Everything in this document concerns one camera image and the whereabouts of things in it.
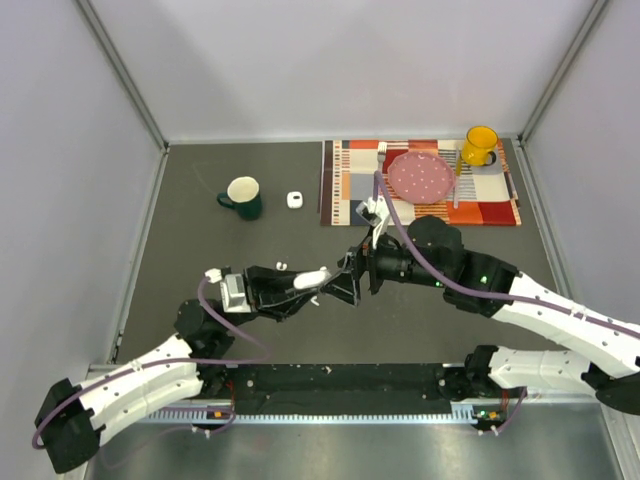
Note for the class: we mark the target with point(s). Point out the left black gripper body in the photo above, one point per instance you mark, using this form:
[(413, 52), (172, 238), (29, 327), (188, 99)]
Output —
[(255, 295)]

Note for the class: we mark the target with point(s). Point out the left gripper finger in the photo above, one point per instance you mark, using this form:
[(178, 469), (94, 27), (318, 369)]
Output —
[(299, 302), (282, 273)]

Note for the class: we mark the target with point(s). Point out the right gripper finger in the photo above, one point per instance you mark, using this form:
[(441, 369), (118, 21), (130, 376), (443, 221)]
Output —
[(338, 268), (345, 289)]

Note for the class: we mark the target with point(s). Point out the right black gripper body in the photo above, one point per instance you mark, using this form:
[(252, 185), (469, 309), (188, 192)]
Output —
[(365, 257)]

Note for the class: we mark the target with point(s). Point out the white oval charging case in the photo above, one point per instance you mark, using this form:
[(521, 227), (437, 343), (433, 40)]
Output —
[(311, 279)]

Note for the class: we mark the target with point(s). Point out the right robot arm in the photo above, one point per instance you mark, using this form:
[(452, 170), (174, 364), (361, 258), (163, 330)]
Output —
[(599, 356)]

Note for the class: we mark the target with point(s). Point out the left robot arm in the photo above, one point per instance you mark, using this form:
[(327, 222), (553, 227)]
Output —
[(75, 421)]

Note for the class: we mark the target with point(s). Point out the small white earbud case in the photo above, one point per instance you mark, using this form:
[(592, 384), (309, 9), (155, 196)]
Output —
[(294, 200)]

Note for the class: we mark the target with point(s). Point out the dark green mug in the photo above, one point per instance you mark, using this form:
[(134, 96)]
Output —
[(244, 197)]

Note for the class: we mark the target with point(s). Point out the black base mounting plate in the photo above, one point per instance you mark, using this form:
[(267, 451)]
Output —
[(346, 389)]

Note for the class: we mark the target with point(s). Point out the pink polka dot plate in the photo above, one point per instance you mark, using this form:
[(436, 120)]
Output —
[(420, 177)]

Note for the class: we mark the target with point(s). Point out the colourful patchwork placemat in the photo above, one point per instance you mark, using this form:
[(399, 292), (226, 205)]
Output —
[(487, 197)]

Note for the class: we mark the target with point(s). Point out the yellow mug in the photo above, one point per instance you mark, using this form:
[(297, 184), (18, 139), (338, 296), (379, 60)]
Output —
[(479, 147)]

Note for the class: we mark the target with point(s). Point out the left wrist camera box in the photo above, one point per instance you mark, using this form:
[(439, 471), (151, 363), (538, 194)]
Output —
[(233, 290)]

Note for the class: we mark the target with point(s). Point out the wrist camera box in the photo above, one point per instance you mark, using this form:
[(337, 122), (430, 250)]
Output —
[(233, 290), (376, 214)]

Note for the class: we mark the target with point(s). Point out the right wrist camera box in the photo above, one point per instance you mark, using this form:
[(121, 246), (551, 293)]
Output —
[(376, 214)]

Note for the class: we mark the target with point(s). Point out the pink handled fork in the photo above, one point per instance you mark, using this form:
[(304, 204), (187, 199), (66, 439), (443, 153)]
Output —
[(381, 157)]

